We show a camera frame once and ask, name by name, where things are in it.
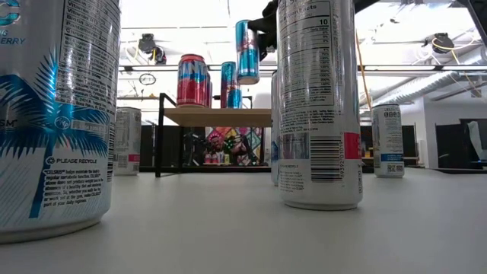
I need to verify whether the white Celsius can blue band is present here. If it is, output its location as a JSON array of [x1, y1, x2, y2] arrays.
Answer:
[[371, 103, 406, 179]]

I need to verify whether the white Celsius Peach Vibe can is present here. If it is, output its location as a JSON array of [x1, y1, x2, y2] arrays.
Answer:
[[276, 0, 364, 212]]

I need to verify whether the white Celsius Arctic Vibe can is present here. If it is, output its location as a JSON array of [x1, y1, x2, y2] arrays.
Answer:
[[270, 70, 281, 187]]

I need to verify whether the long ceiling light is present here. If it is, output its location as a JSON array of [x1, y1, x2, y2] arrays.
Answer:
[[119, 64, 279, 72], [357, 64, 487, 72]]

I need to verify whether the black ceiling device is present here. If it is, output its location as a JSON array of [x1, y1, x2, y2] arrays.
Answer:
[[151, 45, 167, 65]]

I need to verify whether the person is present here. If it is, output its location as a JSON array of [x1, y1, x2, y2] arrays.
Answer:
[[205, 135, 229, 165]]

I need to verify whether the black partition panel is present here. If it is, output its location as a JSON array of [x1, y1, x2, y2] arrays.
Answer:
[[435, 118, 487, 170], [139, 124, 206, 168]]

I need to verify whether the white Celsius can pink patch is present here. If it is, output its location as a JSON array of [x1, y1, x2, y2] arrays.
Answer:
[[113, 107, 142, 177]]

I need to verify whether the white Celsius can blue palm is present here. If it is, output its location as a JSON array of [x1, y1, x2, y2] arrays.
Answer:
[[0, 0, 123, 244]]

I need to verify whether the wooden shelf black frame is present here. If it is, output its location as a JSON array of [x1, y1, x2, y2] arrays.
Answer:
[[154, 92, 273, 179]]

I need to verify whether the colourful wall art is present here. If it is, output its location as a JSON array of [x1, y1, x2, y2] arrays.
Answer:
[[205, 126, 264, 167]]

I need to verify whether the yellow power cable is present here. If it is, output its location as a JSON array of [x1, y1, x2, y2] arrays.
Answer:
[[355, 30, 374, 115]]

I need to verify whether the ceiling cord reel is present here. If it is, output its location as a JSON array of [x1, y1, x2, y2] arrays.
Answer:
[[137, 33, 157, 54], [431, 32, 456, 54]]

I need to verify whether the white ceiling duct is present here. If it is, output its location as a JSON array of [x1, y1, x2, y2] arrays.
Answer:
[[376, 43, 487, 106]]

